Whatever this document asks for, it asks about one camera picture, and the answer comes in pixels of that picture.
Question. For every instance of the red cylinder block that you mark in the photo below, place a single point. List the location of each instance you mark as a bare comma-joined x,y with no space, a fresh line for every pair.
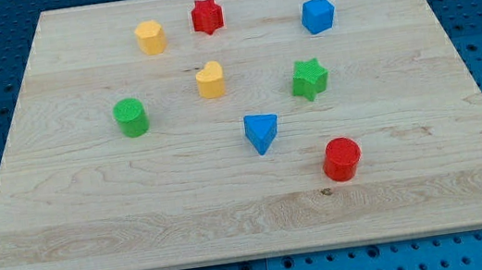
342,156

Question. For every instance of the blue triangle block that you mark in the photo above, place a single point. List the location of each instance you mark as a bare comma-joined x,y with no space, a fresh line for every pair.
261,130

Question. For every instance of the yellow hexagon block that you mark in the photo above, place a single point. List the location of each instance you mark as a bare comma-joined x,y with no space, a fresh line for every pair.
151,37

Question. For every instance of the wooden board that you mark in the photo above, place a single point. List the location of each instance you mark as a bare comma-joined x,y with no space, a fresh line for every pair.
77,194

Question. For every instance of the green cylinder block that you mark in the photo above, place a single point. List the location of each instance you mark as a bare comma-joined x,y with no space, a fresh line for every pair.
131,118

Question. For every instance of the green star block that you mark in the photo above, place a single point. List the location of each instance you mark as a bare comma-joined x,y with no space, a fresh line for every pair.
309,79

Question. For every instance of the red star block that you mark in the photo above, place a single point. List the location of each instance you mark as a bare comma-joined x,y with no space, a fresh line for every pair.
207,16

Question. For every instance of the blue cube block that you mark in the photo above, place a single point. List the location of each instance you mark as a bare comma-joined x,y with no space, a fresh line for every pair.
317,15

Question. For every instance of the yellow heart block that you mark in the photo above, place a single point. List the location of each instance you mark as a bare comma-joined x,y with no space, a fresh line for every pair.
210,81

